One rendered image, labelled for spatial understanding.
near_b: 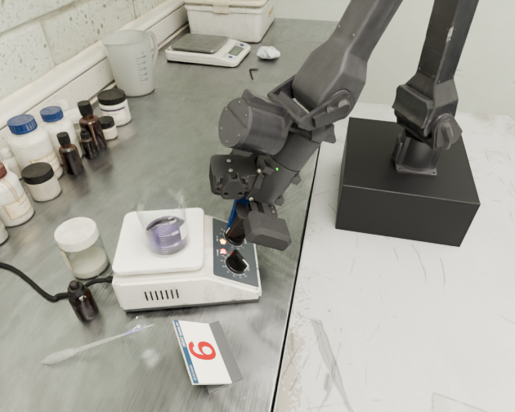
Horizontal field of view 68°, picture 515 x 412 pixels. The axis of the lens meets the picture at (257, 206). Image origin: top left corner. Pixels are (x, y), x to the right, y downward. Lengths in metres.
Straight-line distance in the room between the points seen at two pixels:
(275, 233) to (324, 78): 0.19
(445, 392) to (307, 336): 0.18
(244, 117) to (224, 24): 1.17
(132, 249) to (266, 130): 0.25
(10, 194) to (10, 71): 0.35
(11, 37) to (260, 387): 0.87
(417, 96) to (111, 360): 0.54
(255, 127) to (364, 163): 0.31
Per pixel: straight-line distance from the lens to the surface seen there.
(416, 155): 0.68
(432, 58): 0.59
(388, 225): 0.69
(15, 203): 0.79
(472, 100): 2.10
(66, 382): 0.58
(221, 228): 0.60
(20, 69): 1.06
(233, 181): 0.47
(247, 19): 1.56
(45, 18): 1.14
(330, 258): 0.65
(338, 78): 0.45
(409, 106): 0.62
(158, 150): 0.92
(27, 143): 0.85
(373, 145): 0.74
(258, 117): 0.43
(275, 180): 0.50
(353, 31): 0.47
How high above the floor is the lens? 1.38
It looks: 40 degrees down
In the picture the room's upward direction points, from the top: straight up
